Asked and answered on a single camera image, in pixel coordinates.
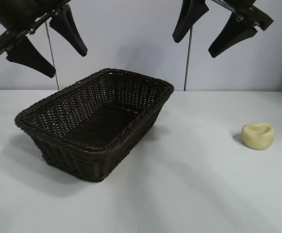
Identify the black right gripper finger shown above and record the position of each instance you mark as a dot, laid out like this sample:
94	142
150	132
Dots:
189	19
233	36

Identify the dark brown woven basket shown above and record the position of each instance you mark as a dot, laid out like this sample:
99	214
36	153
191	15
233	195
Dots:
87	126

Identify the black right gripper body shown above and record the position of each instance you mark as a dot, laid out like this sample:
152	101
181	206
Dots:
262	18

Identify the pale yellow egg yolk pastry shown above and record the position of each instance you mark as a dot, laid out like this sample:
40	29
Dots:
258	137

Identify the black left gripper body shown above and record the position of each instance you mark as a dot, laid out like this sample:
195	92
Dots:
14	14

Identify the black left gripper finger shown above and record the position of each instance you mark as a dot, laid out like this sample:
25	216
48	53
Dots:
31	58
69	31

